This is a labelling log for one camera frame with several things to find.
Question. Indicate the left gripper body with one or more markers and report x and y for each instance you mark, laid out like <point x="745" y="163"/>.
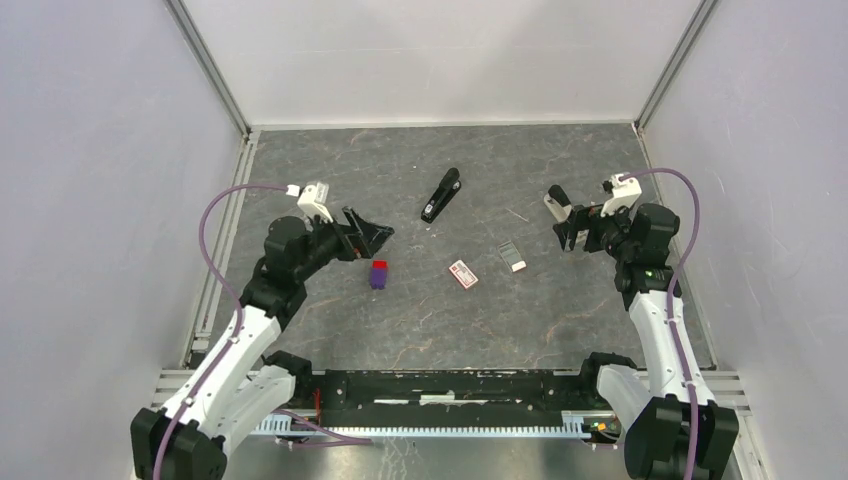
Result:
<point x="340" y="245"/>

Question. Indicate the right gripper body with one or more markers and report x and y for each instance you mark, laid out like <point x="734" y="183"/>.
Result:
<point x="600" y="229"/>

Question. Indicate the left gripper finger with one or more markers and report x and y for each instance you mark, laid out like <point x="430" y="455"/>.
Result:
<point x="366" y="231"/>
<point x="367" y="246"/>

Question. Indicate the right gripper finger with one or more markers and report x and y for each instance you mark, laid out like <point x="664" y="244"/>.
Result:
<point x="562" y="233"/>
<point x="578" y="217"/>

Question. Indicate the staple tray box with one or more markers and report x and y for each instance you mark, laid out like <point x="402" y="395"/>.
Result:
<point x="512" y="257"/>

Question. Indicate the black stapler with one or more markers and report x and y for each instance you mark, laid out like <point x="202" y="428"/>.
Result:
<point x="448" y="187"/>

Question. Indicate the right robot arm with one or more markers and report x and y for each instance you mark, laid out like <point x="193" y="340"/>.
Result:
<point x="673" y="426"/>

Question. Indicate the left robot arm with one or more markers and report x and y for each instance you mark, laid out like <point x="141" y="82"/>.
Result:
<point x="193" y="434"/>

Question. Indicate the purple red block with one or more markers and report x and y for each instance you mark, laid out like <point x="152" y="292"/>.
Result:
<point x="378" y="274"/>

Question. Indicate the red white staple box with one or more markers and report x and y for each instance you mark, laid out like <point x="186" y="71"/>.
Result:
<point x="463" y="274"/>

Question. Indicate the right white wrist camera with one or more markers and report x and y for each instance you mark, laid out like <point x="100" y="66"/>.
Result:
<point x="624" y="193"/>

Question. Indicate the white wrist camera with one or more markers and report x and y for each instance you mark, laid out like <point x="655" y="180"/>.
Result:
<point x="311" y="199"/>
<point x="624" y="193"/>

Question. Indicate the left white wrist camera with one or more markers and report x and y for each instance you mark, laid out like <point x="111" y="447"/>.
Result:
<point x="311" y="199"/>

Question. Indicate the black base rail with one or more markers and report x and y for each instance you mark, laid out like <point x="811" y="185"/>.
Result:
<point x="448" y="398"/>

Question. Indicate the white cable duct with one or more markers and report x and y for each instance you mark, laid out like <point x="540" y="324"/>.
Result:
<point x="568" y="427"/>

